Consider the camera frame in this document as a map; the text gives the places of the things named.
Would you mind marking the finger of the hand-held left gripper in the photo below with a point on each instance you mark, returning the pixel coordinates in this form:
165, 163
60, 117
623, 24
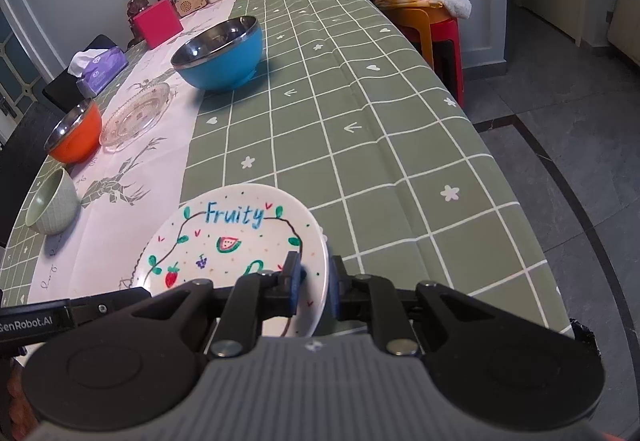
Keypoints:
102, 307

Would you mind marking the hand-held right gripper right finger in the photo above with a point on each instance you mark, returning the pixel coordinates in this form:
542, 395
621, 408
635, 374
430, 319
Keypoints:
334, 295

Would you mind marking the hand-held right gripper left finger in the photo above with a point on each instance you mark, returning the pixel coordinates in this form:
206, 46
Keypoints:
296, 282

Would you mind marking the white fruit print plate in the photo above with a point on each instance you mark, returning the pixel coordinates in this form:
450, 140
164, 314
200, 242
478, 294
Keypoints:
225, 241

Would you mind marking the green ceramic bowl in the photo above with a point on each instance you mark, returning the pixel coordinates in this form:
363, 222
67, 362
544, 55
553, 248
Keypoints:
55, 216

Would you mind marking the orange steel-lined bowl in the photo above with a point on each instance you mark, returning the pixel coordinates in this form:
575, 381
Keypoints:
80, 146

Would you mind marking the white deer print table runner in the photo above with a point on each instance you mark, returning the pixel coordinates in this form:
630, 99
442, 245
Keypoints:
150, 181

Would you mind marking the green checked tablecloth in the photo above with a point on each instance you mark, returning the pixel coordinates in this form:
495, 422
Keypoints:
350, 146

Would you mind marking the clear glass plate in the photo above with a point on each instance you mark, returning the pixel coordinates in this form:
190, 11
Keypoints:
135, 116

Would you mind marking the blue steel-lined bowl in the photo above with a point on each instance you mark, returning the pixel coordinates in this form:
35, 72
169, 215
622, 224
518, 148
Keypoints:
220, 71

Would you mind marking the purple tissue pack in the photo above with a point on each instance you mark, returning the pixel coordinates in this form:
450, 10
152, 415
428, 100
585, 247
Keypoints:
100, 71

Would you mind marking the red plastic stool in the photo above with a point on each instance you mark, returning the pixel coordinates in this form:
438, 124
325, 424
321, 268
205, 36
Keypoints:
447, 56

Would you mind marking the white framed glass door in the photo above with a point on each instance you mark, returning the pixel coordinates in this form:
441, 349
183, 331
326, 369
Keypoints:
15, 51

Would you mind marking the orange plastic stool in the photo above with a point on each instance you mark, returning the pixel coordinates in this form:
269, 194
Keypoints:
412, 28

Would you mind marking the pink box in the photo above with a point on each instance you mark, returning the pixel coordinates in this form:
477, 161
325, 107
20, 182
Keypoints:
157, 23

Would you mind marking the small wooden box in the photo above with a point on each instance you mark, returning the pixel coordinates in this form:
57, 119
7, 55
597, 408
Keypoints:
192, 2

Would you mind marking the dark brown figurine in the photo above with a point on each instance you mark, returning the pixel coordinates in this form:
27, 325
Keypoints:
135, 8

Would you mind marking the white sofa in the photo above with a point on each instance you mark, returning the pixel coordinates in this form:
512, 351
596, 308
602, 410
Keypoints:
625, 21

